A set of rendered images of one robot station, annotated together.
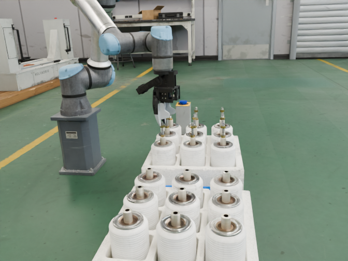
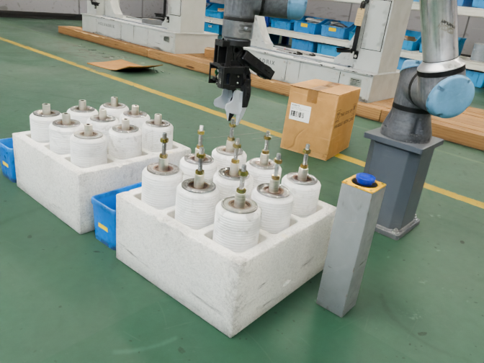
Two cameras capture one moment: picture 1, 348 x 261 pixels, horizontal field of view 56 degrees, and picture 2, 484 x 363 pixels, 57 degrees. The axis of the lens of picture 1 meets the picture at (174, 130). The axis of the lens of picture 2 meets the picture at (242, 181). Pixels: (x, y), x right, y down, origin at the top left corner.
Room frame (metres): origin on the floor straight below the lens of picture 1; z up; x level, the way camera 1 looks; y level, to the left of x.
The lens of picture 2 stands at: (1.83, -0.93, 0.65)
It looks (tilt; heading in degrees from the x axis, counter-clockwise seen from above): 23 degrees down; 120
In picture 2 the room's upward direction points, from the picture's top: 7 degrees clockwise
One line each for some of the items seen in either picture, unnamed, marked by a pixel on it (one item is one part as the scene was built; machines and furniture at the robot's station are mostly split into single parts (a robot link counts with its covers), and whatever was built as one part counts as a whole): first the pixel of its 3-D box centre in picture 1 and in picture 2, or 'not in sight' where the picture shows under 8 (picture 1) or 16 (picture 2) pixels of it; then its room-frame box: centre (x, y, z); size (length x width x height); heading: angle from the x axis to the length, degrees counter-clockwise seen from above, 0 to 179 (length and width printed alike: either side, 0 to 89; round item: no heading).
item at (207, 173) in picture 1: (194, 169); (227, 232); (1.32, -0.09, 0.09); 0.39 x 0.39 x 0.18; 82
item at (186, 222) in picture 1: (175, 223); (82, 109); (0.67, 0.00, 0.25); 0.08 x 0.08 x 0.01
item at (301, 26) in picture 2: not in sight; (313, 25); (-0.84, 5.22, 0.36); 0.50 x 0.38 x 0.21; 81
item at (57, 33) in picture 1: (29, 49); not in sight; (4.17, 1.75, 0.45); 1.51 x 0.57 x 0.74; 171
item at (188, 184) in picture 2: (222, 134); (198, 186); (1.30, -0.20, 0.25); 0.08 x 0.08 x 0.01
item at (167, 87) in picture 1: (165, 86); (231, 64); (1.21, 0.03, 0.48); 0.09 x 0.08 x 0.12; 66
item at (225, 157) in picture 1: (222, 165); (161, 204); (1.19, -0.19, 0.16); 0.10 x 0.10 x 0.18
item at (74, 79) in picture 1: (73, 78); (420, 82); (1.58, 0.48, 0.47); 0.13 x 0.12 x 0.14; 128
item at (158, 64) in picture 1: (163, 63); (238, 30); (1.22, 0.03, 0.56); 0.08 x 0.08 x 0.05
